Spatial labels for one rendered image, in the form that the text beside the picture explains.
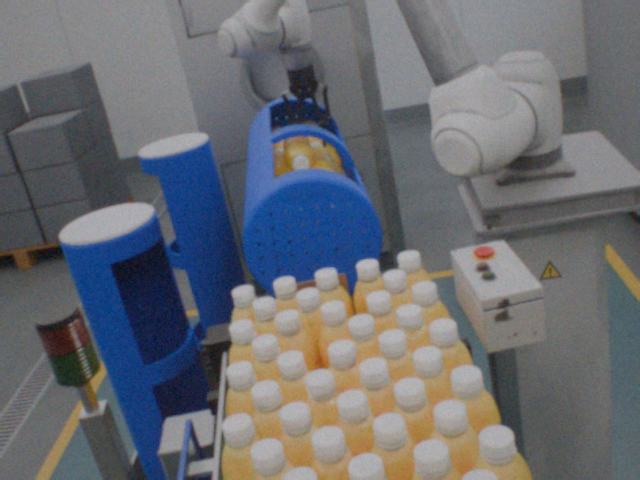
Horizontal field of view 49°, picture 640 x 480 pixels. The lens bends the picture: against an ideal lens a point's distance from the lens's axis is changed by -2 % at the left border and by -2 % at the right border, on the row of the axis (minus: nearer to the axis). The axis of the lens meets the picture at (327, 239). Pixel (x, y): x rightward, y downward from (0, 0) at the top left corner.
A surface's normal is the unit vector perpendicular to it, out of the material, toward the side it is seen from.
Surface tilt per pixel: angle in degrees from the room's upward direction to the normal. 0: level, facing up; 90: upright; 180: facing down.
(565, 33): 90
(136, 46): 90
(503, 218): 90
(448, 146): 98
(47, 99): 90
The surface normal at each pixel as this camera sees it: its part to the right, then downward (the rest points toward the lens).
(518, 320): 0.09, 0.37
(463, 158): -0.59, 0.53
